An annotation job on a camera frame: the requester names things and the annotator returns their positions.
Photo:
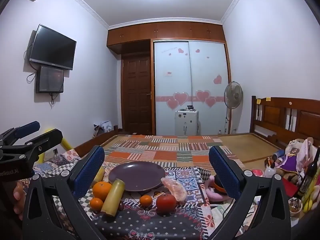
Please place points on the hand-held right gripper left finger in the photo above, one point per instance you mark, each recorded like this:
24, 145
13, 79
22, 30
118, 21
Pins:
90, 172

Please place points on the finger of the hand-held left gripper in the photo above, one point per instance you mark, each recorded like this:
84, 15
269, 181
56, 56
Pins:
47, 140
27, 127

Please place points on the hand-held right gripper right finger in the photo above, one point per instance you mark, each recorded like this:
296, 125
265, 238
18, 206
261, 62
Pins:
222, 175

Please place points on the large orange with sticker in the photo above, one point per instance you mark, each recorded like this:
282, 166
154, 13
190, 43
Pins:
102, 190

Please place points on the small tangerine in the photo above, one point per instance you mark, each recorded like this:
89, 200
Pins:
145, 201
96, 203

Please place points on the dark purple plate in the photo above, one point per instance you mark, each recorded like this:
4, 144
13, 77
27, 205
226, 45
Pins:
137, 177

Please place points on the bread bun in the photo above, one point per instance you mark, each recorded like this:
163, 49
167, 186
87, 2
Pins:
175, 188

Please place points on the red tomato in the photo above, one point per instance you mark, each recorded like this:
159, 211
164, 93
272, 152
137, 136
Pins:
166, 203

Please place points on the person's left hand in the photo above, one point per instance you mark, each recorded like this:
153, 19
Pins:
18, 197

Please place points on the yellow foam tube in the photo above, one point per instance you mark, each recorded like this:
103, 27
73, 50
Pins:
66, 143

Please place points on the pink round plush toy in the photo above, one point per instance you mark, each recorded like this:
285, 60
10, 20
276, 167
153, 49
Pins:
212, 192

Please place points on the wooden bed footboard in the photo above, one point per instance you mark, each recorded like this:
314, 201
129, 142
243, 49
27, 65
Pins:
92, 140

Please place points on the bamboo sleeping mat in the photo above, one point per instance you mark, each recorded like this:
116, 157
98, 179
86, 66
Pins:
250, 147

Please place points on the dark red grape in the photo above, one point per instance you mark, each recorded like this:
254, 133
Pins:
121, 207

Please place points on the pile of clothes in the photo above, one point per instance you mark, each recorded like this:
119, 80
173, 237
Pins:
103, 127

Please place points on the clear plastic bottle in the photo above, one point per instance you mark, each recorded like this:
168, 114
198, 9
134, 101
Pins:
270, 171

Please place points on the white boxy appliance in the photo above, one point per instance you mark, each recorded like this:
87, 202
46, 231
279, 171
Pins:
186, 123

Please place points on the striped patchwork blanket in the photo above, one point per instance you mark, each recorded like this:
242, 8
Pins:
162, 150

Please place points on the doll in purple dress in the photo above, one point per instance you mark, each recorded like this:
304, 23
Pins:
290, 160

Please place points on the small dark object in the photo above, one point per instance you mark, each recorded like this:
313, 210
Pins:
190, 108

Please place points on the multi-pattern patchwork quilt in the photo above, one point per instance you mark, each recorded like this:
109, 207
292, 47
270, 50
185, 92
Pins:
150, 220

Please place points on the small glass cup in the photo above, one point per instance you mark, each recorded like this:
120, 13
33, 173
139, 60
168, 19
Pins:
295, 205

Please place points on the standing electric fan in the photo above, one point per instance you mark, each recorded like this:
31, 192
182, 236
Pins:
232, 95

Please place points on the wooden bed headboard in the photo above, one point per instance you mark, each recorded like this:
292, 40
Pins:
287, 120

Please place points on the dark wine bottle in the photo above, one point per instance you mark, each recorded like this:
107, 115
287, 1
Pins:
308, 177

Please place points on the pink patterned bag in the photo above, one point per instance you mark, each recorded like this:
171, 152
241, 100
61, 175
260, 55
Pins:
307, 152

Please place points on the yellow bananas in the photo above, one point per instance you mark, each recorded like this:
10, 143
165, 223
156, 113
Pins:
310, 200

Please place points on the brown wooden door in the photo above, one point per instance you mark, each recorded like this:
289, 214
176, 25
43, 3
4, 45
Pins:
137, 92

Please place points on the frosted wardrobe door with hearts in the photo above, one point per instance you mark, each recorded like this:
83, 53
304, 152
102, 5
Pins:
210, 65
172, 80

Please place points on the wooden overhead cabinet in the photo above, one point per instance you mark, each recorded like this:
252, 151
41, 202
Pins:
165, 31

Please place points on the small black wall monitor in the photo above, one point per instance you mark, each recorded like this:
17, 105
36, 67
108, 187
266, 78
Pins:
50, 78

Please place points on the wall-mounted black television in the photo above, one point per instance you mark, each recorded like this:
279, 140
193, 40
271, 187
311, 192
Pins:
52, 47

